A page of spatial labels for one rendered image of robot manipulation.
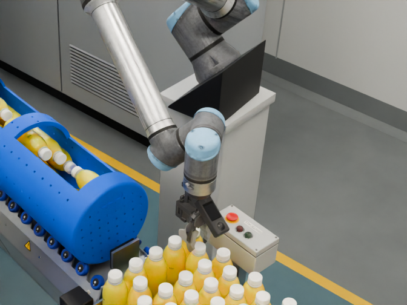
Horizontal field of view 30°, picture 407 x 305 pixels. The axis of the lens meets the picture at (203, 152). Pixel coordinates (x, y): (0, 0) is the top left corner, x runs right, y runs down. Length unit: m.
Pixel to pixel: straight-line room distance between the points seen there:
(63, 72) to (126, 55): 2.50
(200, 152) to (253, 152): 1.07
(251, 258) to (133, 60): 0.67
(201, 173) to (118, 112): 2.50
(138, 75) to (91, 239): 0.50
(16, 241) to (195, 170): 0.82
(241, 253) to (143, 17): 2.04
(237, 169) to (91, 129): 1.81
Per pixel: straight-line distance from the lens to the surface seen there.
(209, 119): 2.07
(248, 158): 2.99
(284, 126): 4.77
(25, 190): 2.35
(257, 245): 2.23
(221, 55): 2.76
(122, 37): 2.23
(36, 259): 2.51
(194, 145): 1.96
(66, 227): 2.21
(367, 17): 4.76
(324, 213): 4.14
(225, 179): 2.90
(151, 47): 4.07
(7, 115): 2.72
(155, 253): 2.16
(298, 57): 5.12
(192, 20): 2.76
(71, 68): 4.62
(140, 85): 2.18
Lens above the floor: 2.59
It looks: 36 degrees down
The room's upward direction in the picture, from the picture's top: 5 degrees clockwise
